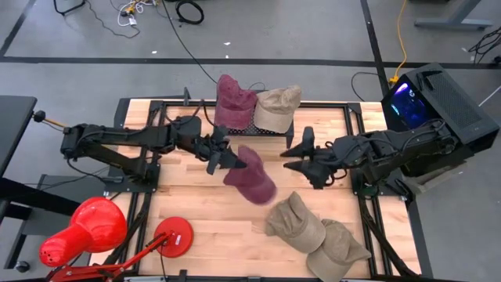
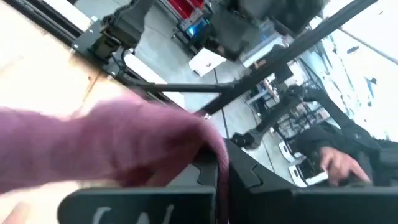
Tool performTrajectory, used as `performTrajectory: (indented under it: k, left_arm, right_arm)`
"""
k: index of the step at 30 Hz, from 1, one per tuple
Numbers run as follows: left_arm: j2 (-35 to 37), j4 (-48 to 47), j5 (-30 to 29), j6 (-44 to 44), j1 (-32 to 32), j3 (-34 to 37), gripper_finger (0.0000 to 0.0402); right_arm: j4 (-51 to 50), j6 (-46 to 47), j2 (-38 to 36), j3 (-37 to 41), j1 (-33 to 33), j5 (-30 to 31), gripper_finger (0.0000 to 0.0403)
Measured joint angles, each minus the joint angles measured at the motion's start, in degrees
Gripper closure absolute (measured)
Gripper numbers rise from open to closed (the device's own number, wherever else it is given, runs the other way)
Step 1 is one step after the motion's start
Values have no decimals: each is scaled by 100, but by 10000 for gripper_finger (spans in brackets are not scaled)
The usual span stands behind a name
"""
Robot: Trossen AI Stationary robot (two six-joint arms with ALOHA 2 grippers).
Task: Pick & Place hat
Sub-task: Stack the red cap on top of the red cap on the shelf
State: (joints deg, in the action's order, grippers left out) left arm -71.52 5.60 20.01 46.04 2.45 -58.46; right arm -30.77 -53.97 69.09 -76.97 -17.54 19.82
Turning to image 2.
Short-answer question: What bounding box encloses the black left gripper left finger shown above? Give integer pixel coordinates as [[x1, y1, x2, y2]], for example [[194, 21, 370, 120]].
[[57, 151, 218, 224]]

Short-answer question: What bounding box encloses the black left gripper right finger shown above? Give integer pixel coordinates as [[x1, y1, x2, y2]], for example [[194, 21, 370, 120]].
[[225, 139, 398, 224]]

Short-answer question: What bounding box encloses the maroon baseball cap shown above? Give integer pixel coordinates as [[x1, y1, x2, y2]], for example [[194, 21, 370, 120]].
[[0, 95, 231, 224]]

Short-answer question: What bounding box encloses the person's hand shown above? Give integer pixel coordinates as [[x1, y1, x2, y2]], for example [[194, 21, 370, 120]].
[[319, 146, 371, 187]]

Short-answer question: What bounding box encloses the person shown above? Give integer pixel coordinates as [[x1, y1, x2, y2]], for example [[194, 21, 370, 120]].
[[294, 88, 398, 187]]

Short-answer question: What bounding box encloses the white plastic box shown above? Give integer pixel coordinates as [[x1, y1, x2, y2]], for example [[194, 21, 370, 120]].
[[188, 47, 227, 78]]

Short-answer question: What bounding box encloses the blue equipment box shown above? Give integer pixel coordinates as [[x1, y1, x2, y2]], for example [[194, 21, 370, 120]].
[[185, 17, 210, 39]]

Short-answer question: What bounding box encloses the black rig frame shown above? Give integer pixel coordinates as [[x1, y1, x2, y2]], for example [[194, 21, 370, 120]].
[[6, 0, 379, 118]]

